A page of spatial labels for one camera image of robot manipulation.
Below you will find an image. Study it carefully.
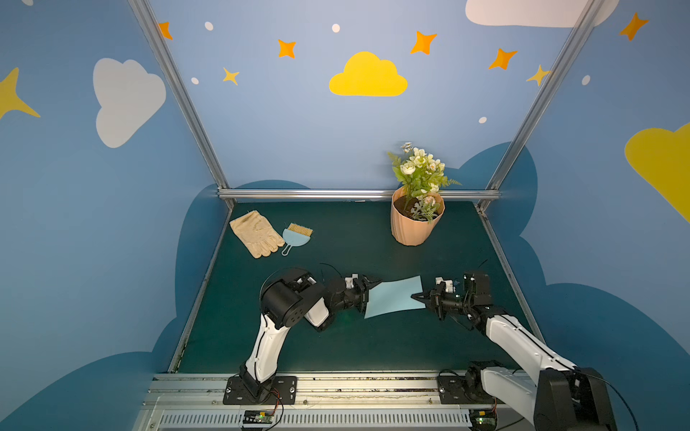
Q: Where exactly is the small blue hand brush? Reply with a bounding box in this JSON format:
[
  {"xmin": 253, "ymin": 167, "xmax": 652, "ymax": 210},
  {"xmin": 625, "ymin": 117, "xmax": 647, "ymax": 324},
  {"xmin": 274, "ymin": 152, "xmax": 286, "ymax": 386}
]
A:
[{"xmin": 281, "ymin": 223, "xmax": 313, "ymax": 257}]

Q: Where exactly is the right controller board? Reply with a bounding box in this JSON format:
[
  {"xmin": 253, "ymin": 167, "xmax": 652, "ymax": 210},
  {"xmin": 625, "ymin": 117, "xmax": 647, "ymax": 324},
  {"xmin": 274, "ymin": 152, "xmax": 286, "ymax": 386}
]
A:
[{"xmin": 469, "ymin": 409, "xmax": 498, "ymax": 431}]

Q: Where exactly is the left aluminium frame post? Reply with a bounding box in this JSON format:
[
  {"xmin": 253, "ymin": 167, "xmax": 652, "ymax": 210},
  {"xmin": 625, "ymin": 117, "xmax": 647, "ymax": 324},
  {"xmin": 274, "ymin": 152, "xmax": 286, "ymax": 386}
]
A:
[{"xmin": 129, "ymin": 0, "xmax": 235, "ymax": 211}]

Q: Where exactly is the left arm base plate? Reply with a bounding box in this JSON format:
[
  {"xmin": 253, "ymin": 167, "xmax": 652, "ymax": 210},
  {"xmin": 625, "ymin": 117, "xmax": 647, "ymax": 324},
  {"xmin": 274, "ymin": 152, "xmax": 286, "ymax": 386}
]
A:
[{"xmin": 222, "ymin": 375, "xmax": 298, "ymax": 405}]

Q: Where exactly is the aluminium front rail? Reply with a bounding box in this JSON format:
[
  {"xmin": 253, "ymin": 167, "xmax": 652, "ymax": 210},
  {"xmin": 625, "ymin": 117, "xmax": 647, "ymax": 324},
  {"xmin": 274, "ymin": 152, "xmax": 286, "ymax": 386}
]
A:
[{"xmin": 133, "ymin": 371, "xmax": 533, "ymax": 430}]

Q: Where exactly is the aluminium back frame bar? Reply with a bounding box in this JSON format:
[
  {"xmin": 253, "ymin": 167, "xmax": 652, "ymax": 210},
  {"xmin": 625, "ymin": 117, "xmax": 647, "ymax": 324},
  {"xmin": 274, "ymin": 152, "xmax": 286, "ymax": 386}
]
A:
[{"xmin": 218, "ymin": 189, "xmax": 501, "ymax": 201}]

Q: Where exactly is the artificial white flower plant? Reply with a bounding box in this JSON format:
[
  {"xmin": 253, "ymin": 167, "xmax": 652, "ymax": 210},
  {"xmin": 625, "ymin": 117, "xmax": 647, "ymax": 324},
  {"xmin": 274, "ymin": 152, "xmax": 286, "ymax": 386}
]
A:
[{"xmin": 387, "ymin": 143, "xmax": 460, "ymax": 223}]

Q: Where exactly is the left controller board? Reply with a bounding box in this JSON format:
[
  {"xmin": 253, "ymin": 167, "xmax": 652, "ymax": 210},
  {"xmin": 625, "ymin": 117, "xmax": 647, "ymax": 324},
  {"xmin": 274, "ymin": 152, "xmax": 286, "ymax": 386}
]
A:
[{"xmin": 241, "ymin": 409, "xmax": 275, "ymax": 428}]

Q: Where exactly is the beige work glove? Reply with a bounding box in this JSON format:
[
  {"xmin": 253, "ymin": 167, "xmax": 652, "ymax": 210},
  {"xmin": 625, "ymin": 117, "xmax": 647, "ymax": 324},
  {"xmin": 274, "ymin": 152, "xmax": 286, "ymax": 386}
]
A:
[{"xmin": 229, "ymin": 210, "xmax": 285, "ymax": 259}]

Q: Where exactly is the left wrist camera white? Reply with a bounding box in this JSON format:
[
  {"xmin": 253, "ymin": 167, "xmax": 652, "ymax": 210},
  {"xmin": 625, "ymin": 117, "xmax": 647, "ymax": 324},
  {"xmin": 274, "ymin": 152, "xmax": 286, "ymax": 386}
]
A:
[{"xmin": 344, "ymin": 274, "xmax": 360, "ymax": 289}]

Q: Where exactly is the right aluminium frame post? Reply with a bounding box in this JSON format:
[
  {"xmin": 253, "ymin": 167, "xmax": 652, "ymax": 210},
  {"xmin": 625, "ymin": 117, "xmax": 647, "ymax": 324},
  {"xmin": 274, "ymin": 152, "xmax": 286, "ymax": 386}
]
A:
[{"xmin": 485, "ymin": 0, "xmax": 606, "ymax": 200}]

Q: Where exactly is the aluminium frame post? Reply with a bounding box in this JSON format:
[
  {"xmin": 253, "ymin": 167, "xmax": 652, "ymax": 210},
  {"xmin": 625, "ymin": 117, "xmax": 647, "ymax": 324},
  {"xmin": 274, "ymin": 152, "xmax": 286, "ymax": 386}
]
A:
[
  {"xmin": 129, "ymin": 0, "xmax": 235, "ymax": 211},
  {"xmin": 485, "ymin": 0, "xmax": 606, "ymax": 200}
]

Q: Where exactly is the light blue square paper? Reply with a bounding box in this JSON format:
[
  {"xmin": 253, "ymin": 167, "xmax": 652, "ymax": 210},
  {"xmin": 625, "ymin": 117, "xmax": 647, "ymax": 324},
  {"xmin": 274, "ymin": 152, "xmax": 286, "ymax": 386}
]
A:
[{"xmin": 365, "ymin": 276, "xmax": 425, "ymax": 319}]

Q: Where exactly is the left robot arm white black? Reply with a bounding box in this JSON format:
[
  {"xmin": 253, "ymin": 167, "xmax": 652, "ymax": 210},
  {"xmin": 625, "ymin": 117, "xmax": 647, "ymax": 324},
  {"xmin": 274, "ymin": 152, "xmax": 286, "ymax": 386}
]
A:
[{"xmin": 239, "ymin": 268, "xmax": 382, "ymax": 402}]

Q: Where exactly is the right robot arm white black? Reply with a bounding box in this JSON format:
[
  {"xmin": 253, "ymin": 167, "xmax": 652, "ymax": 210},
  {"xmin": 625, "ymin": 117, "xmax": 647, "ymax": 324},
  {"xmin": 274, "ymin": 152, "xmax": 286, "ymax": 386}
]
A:
[{"xmin": 412, "ymin": 271, "xmax": 617, "ymax": 430}]

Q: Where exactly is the controller board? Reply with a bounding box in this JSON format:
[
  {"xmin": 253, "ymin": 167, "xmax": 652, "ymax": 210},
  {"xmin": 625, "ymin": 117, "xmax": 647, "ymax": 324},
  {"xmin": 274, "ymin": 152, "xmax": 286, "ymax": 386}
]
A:
[
  {"xmin": 469, "ymin": 409, "xmax": 498, "ymax": 431},
  {"xmin": 241, "ymin": 409, "xmax": 275, "ymax": 428}
]

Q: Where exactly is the terracotta flower pot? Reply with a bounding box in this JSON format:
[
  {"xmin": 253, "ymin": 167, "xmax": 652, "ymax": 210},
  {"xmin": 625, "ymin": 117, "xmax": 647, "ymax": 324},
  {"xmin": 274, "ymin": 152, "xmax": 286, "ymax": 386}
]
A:
[{"xmin": 391, "ymin": 187, "xmax": 446, "ymax": 246}]

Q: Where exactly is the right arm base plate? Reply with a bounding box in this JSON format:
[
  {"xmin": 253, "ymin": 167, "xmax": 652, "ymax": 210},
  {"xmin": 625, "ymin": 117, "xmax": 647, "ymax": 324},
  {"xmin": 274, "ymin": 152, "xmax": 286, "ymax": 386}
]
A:
[{"xmin": 437, "ymin": 374, "xmax": 495, "ymax": 406}]

